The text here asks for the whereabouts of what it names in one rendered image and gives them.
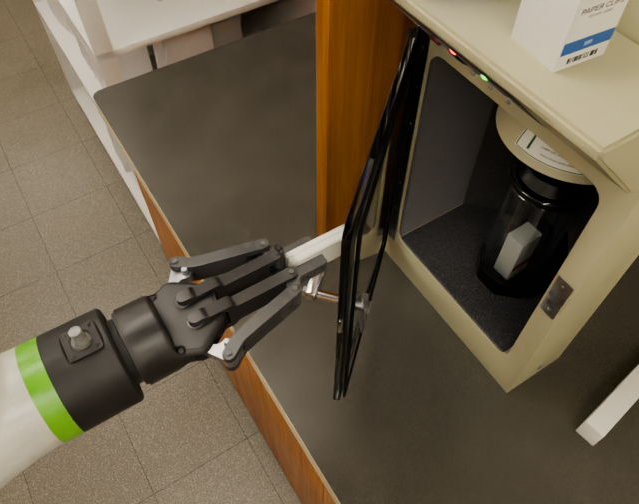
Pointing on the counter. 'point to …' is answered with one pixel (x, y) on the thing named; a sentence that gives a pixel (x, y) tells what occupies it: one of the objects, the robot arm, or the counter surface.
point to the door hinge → (409, 122)
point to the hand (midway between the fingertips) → (319, 252)
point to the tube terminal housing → (585, 267)
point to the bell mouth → (535, 150)
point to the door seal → (368, 211)
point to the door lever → (319, 289)
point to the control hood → (560, 85)
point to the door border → (356, 236)
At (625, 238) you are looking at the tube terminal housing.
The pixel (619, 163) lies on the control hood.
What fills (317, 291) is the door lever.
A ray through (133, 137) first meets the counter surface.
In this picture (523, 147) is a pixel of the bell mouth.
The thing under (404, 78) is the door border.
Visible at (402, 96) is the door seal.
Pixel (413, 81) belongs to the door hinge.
